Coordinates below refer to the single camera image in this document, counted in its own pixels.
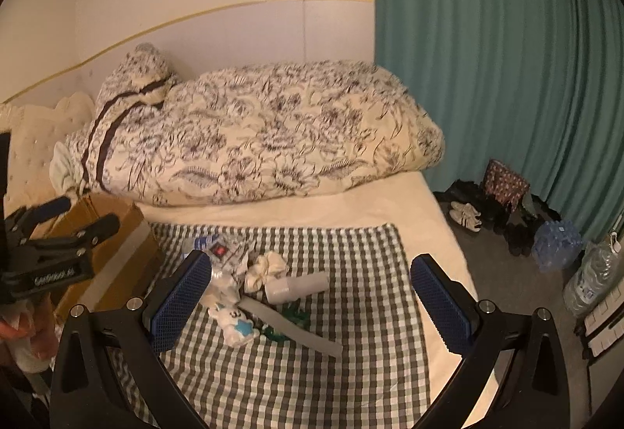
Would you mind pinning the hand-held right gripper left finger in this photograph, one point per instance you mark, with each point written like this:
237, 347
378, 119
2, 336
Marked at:
180, 297

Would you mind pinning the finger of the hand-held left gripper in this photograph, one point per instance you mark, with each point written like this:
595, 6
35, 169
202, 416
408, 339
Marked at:
97, 229
48, 208

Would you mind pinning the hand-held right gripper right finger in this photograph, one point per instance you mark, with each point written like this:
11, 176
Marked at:
438, 307

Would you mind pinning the brown cardboard box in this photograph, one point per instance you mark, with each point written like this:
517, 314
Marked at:
117, 258

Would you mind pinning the white bear plush toy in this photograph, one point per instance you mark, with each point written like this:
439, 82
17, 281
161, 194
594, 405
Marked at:
234, 319

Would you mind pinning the clear bottle with blue label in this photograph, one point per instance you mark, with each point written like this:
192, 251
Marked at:
209, 246

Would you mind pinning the green packet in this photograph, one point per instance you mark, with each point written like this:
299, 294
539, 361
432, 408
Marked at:
292, 314

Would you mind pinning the person's left hand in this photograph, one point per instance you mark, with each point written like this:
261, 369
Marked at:
24, 331

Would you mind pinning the pale green towel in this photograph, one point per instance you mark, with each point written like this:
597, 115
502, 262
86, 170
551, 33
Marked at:
63, 165

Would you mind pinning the cream tufted headboard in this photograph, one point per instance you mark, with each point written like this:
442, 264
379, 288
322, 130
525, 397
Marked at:
34, 141

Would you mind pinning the white scrunched cloth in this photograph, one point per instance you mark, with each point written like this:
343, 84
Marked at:
263, 270

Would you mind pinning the pair of white shoes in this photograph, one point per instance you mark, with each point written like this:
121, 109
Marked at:
465, 214

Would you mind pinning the pile of dark shoes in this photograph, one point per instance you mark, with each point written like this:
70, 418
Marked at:
516, 234

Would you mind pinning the green checked cloth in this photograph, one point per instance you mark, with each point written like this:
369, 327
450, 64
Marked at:
341, 253

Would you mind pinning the floral pillow with brown band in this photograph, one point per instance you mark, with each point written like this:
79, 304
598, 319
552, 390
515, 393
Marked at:
126, 117

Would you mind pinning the white cylindrical bottle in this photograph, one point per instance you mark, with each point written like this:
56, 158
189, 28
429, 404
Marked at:
297, 287

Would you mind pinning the grey flat strip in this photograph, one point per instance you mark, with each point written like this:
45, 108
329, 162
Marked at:
297, 329

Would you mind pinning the blue wrapped bottle pack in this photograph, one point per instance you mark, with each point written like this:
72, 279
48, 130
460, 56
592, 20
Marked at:
558, 243

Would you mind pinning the patterned dark bag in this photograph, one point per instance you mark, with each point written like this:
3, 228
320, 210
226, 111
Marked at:
504, 180

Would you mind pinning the large clear water bottle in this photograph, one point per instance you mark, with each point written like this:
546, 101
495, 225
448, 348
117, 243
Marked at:
594, 273

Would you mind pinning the white slatted rack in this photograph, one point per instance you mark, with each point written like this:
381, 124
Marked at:
602, 329

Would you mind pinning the floral duvet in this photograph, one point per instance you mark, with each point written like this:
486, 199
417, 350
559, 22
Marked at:
292, 126

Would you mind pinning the teal curtain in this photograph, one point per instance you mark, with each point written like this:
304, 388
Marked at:
487, 44

